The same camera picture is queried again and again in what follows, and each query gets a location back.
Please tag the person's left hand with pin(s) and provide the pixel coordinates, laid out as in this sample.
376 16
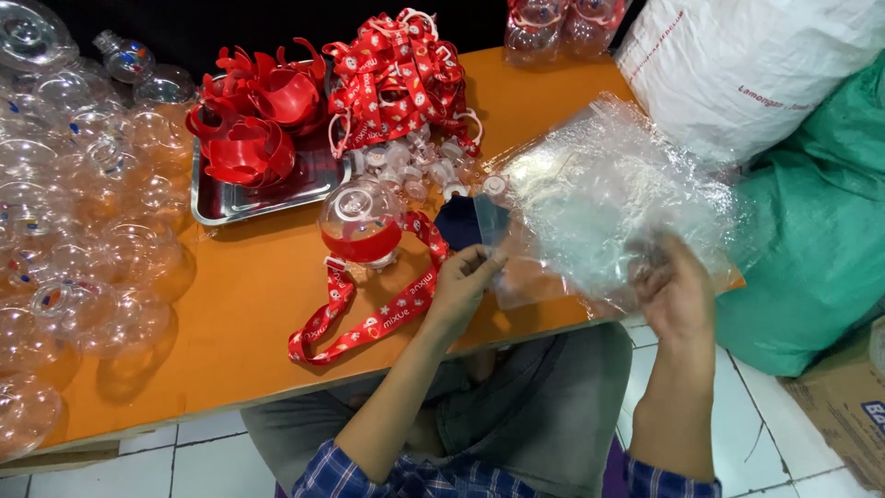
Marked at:
453 294

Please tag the person's right hand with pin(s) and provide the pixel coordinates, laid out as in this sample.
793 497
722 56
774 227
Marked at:
681 297

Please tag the person's right fingers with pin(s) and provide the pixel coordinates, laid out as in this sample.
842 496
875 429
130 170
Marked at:
653 266

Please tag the clear plastic pouch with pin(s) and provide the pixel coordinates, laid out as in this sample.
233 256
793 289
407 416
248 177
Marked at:
553 270

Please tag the pile of clear plastic bags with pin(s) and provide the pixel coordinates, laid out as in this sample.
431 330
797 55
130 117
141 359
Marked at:
608 180

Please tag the green woven sack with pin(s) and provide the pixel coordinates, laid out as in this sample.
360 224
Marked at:
823 242

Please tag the grey trousers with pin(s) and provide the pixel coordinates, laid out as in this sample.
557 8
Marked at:
546 408

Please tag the dark blue cloth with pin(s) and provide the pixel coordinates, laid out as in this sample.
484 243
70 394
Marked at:
458 223

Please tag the purple seat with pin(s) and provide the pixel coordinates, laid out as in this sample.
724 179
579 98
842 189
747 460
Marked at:
614 470

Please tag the white woven sack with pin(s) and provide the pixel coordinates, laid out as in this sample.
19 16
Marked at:
753 69

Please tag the brown cardboard carton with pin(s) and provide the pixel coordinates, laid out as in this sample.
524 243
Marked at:
843 408

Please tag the bagged clear round bottle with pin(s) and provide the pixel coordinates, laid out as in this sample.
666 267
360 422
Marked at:
594 24
532 31

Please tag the pile of clear white caps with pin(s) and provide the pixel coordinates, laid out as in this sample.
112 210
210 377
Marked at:
415 169

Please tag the clear round bottle red base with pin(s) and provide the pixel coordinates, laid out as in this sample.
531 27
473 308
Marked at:
359 221

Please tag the blue plaid shirt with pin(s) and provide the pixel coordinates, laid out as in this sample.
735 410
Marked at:
415 481

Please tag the steel tray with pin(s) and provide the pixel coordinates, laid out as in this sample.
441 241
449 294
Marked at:
276 197

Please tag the heap of red plastic holders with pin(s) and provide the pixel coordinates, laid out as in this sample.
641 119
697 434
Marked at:
259 117

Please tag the heap of clear round bottles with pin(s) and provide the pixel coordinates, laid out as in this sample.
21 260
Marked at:
76 207

